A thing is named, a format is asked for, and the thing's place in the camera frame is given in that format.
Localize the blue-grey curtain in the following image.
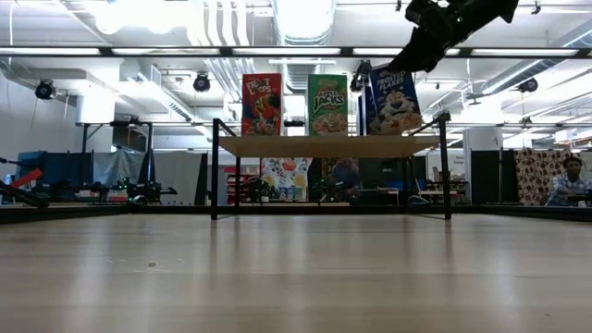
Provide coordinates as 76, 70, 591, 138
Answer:
16, 148, 149, 189

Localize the red-orange bar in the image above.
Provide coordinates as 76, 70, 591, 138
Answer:
9, 167, 44, 190

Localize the black background gantry frame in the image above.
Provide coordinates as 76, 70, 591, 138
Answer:
80, 119, 156, 186

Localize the black partition panel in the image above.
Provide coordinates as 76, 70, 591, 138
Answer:
470, 148, 517, 205

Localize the white partition panel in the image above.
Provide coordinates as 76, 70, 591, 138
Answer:
154, 151, 209, 207

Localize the colourful floral hanging cloth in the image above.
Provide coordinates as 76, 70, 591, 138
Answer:
260, 156, 315, 203

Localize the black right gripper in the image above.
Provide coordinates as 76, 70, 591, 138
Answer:
387, 0, 483, 74

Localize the brown patterned hanging cloth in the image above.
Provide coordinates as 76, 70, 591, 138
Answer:
513, 148, 574, 206

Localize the red storage shelving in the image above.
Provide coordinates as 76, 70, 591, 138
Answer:
224, 166, 261, 204

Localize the green Apple Jacks cereal box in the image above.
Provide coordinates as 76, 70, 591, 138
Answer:
306, 73, 350, 137

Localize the overhead light bar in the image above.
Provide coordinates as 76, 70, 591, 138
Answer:
0, 44, 592, 58

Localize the red Froot Loops cereal box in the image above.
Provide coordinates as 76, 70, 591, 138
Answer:
240, 72, 284, 137

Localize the black slanted bar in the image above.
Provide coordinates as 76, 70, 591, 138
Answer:
0, 179, 51, 209

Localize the blue Frosted Flakes cereal box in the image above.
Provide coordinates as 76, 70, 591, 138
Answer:
359, 64, 425, 137

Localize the black aluminium table frame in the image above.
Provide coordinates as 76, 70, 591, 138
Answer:
0, 203, 592, 227

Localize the person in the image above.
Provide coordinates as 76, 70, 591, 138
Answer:
544, 155, 592, 207

